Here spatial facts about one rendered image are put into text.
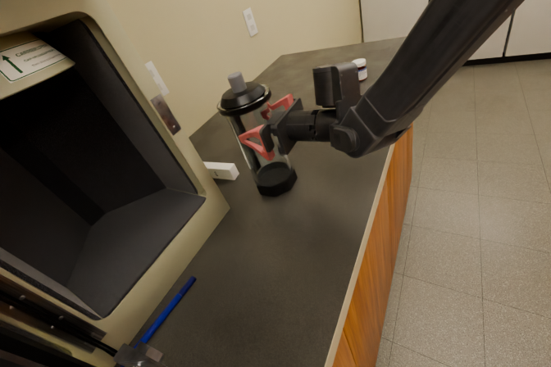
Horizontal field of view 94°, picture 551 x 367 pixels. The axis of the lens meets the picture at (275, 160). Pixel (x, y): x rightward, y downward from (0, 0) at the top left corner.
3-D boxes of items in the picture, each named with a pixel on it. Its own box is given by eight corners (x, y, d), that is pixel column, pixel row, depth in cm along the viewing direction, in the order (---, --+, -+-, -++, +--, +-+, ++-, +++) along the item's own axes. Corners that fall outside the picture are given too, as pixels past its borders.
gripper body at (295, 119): (266, 126, 44) (306, 125, 40) (291, 97, 51) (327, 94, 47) (278, 156, 48) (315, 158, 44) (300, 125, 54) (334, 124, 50)
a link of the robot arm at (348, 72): (352, 156, 35) (397, 138, 38) (348, 67, 31) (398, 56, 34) (304, 139, 45) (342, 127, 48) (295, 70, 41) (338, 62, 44)
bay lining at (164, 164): (39, 270, 51) (-208, 116, 30) (141, 179, 67) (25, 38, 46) (99, 323, 38) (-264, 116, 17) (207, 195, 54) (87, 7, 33)
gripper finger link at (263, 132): (225, 131, 47) (268, 131, 42) (246, 111, 52) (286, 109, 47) (239, 159, 51) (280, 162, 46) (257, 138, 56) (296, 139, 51)
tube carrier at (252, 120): (245, 191, 61) (205, 111, 49) (266, 162, 68) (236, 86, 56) (285, 197, 55) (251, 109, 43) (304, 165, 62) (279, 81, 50)
